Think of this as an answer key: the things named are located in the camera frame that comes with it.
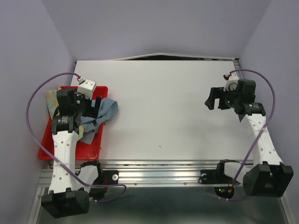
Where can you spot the red plastic tray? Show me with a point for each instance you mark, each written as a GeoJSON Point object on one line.
{"type": "Point", "coordinates": [83, 151]}

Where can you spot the floral pastel skirt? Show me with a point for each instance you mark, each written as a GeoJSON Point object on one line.
{"type": "Point", "coordinates": [51, 100]}

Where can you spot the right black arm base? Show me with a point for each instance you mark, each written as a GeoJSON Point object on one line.
{"type": "Point", "coordinates": [223, 176]}

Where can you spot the aluminium frame rail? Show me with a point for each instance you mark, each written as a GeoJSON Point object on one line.
{"type": "Point", "coordinates": [159, 173]}

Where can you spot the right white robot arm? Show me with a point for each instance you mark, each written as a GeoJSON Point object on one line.
{"type": "Point", "coordinates": [269, 176]}

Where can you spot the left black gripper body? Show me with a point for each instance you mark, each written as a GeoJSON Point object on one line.
{"type": "Point", "coordinates": [84, 106]}

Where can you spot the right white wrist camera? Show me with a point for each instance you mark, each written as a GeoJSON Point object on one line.
{"type": "Point", "coordinates": [231, 81]}

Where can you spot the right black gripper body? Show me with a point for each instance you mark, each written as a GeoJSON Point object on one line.
{"type": "Point", "coordinates": [232, 98]}

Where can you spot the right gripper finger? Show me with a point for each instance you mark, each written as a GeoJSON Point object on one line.
{"type": "Point", "coordinates": [211, 98]}
{"type": "Point", "coordinates": [221, 97]}

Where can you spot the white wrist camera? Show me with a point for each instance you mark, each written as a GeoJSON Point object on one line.
{"type": "Point", "coordinates": [231, 81]}
{"type": "Point", "coordinates": [87, 88]}

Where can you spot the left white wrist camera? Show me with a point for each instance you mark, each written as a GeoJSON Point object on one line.
{"type": "Point", "coordinates": [87, 88]}

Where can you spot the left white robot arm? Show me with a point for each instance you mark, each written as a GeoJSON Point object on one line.
{"type": "Point", "coordinates": [69, 193]}

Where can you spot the blue denim skirt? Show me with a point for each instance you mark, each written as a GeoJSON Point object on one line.
{"type": "Point", "coordinates": [91, 126]}

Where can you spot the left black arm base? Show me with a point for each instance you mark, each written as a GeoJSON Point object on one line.
{"type": "Point", "coordinates": [93, 171]}

